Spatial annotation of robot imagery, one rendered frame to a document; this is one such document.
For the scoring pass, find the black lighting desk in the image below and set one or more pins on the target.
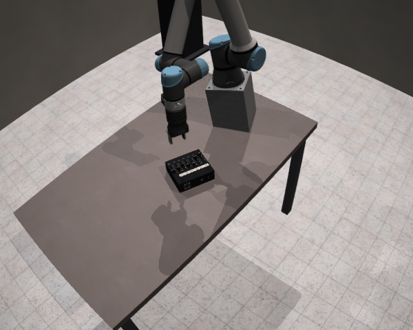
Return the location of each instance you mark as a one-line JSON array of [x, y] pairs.
[[189, 170]]

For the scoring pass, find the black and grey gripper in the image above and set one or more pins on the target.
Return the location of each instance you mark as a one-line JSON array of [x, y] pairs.
[[176, 117]]

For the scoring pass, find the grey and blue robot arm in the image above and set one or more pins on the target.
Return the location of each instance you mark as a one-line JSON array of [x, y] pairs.
[[229, 52]]

